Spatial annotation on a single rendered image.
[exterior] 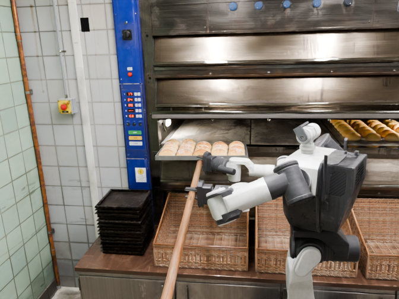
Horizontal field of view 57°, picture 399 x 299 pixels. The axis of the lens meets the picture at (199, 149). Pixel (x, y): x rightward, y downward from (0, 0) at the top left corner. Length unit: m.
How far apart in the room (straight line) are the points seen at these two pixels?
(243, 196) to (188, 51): 1.27
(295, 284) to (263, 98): 1.14
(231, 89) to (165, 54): 0.46
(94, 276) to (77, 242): 0.67
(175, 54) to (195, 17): 0.25
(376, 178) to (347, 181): 1.16
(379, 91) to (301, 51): 0.52
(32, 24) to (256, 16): 1.42
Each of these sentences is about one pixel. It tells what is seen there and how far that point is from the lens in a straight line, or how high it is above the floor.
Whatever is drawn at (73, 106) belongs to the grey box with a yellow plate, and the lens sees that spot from 2.61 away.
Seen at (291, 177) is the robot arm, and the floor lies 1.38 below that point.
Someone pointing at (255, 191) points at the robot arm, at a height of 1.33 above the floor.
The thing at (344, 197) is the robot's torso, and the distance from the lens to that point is 1.49.
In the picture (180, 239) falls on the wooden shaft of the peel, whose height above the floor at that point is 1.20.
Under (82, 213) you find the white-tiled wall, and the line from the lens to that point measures 2.91.
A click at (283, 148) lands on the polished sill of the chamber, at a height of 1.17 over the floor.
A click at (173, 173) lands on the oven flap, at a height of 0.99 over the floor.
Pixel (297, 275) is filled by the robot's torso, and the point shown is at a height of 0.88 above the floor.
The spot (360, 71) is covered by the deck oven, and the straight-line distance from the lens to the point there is 2.44.
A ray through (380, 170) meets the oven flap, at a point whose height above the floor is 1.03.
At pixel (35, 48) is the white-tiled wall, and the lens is 2.73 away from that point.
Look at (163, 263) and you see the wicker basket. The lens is 2.30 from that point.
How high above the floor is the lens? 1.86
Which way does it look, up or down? 17 degrees down
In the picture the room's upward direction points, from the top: 2 degrees counter-clockwise
